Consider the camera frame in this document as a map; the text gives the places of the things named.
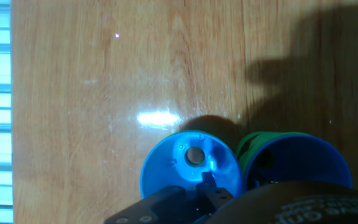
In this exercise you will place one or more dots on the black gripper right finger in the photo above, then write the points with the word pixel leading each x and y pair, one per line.
pixel 261 183

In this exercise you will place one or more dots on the blue plastic cup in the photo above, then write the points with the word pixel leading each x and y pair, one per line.
pixel 306 161
pixel 163 174

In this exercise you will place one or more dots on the green plastic cup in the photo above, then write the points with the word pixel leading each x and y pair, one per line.
pixel 244 149

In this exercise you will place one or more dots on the varnished wooden board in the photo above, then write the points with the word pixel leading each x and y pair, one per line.
pixel 104 77

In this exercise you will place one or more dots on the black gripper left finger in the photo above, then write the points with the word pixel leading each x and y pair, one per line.
pixel 166 205

